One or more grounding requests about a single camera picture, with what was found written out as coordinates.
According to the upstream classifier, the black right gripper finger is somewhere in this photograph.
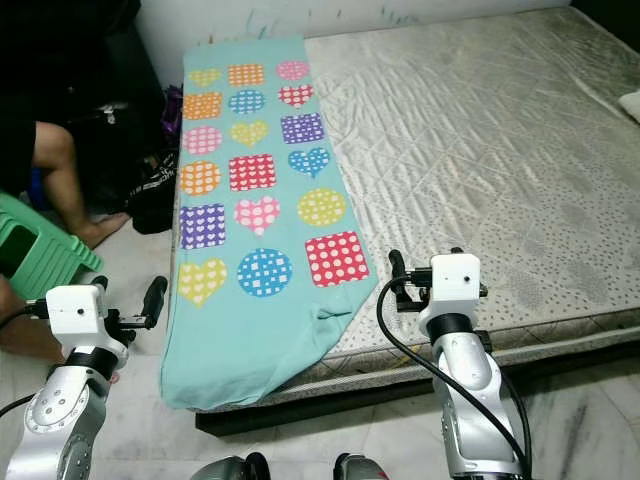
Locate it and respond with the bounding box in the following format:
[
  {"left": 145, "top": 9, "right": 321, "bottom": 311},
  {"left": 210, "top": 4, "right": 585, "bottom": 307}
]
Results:
[{"left": 387, "top": 248, "right": 412, "bottom": 311}]

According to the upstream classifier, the green plastic stool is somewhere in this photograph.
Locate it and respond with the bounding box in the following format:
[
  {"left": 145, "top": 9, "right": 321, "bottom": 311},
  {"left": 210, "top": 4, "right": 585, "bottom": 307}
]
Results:
[{"left": 0, "top": 190, "right": 106, "bottom": 301}]

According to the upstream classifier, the teal blanket with hearts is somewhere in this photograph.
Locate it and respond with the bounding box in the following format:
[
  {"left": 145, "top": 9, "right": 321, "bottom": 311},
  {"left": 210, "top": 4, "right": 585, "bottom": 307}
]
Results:
[{"left": 158, "top": 36, "right": 381, "bottom": 413}]

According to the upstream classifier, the black bag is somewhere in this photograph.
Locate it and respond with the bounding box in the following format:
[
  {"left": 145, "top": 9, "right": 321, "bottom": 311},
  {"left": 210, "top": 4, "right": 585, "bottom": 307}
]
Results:
[{"left": 75, "top": 85, "right": 183, "bottom": 236}]

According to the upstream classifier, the grey patterned mattress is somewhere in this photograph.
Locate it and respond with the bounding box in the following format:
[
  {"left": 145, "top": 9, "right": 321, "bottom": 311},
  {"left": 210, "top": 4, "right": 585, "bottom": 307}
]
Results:
[{"left": 175, "top": 6, "right": 640, "bottom": 406}]

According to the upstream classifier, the purple cloth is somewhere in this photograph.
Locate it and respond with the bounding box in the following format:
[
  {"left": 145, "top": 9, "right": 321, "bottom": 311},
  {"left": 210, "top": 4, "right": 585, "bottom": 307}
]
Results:
[{"left": 160, "top": 83, "right": 185, "bottom": 139}]

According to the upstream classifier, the grey right robot leg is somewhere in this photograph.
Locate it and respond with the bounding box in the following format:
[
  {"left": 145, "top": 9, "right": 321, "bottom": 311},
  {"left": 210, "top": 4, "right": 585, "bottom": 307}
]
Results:
[{"left": 332, "top": 452, "right": 393, "bottom": 480}]

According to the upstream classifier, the white printed pillow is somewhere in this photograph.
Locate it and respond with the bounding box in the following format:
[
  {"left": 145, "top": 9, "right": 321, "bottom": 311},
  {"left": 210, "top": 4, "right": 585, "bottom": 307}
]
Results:
[{"left": 618, "top": 88, "right": 640, "bottom": 126}]

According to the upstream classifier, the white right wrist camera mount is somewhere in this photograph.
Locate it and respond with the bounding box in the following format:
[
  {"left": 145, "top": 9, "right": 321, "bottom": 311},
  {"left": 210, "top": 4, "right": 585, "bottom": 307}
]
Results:
[{"left": 418, "top": 252, "right": 483, "bottom": 336}]

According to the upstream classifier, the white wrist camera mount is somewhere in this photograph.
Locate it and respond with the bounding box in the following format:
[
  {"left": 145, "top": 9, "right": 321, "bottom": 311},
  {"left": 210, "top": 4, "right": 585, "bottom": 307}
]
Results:
[
  {"left": 418, "top": 252, "right": 483, "bottom": 336},
  {"left": 45, "top": 283, "right": 133, "bottom": 363}
]

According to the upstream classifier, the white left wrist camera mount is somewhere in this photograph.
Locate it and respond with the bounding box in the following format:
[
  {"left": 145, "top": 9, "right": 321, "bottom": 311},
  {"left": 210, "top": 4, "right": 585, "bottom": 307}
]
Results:
[{"left": 45, "top": 283, "right": 133, "bottom": 363}]

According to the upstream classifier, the black left wrist camera cable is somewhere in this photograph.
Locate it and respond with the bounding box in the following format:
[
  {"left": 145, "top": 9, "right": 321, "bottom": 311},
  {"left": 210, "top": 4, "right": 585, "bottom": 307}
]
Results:
[{"left": 0, "top": 298, "right": 51, "bottom": 331}]

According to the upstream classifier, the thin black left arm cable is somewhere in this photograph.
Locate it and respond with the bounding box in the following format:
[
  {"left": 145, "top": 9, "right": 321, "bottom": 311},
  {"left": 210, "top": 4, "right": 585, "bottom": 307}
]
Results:
[{"left": 0, "top": 392, "right": 38, "bottom": 418}]

